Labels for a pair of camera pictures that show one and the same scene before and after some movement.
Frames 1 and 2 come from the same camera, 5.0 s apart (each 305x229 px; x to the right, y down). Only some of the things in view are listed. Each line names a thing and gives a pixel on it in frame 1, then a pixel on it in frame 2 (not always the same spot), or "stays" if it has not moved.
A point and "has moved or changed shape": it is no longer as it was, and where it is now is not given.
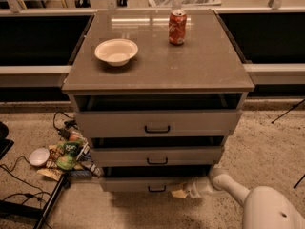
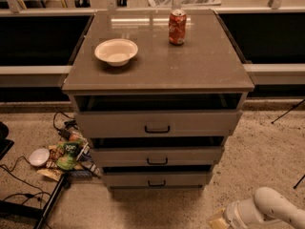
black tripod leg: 299,181 stays
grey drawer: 147,183 has moved or changed shape
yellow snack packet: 53,174 stays
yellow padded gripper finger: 179,194 to 218,221
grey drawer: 154,115 stays
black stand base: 12,208 stays
